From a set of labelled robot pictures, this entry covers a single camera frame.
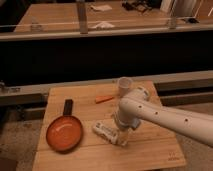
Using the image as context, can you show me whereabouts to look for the metal rail beam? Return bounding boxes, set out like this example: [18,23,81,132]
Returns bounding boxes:
[0,70,213,106]

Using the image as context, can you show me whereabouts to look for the orange ceramic bowl pan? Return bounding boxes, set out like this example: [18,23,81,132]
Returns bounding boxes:
[46,99,83,153]

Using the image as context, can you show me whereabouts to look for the metal vertical post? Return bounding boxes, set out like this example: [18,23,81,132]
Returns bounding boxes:
[76,0,88,34]

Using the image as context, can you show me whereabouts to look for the white crumpled cloth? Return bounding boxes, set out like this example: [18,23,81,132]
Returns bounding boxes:
[91,21,115,29]

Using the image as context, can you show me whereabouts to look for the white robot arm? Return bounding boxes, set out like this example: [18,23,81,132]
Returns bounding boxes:
[114,87,213,148]

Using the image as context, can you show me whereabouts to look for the white paper on table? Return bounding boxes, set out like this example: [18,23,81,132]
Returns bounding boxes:
[90,5,112,12]

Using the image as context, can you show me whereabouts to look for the orange carrot piece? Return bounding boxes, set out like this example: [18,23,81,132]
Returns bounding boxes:
[95,96,114,104]

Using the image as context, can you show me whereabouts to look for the translucent plastic cup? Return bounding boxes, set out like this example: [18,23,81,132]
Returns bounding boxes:
[117,77,132,97]

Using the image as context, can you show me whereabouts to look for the black items on table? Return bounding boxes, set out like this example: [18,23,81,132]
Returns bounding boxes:
[122,0,162,13]

